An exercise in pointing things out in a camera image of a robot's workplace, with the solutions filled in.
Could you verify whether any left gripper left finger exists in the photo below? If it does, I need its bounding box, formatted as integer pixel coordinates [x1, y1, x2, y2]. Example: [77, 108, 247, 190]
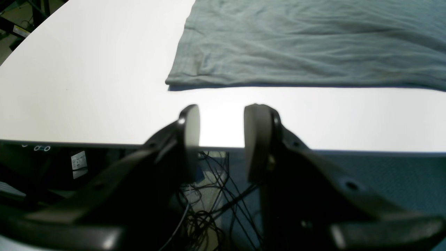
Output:
[1, 104, 200, 251]

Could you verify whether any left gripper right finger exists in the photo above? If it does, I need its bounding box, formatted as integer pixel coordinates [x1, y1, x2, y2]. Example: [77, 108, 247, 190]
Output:
[244, 104, 445, 251]

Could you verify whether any grey T-shirt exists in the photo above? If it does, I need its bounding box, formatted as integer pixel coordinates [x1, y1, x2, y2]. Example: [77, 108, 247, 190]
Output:
[166, 0, 446, 91]

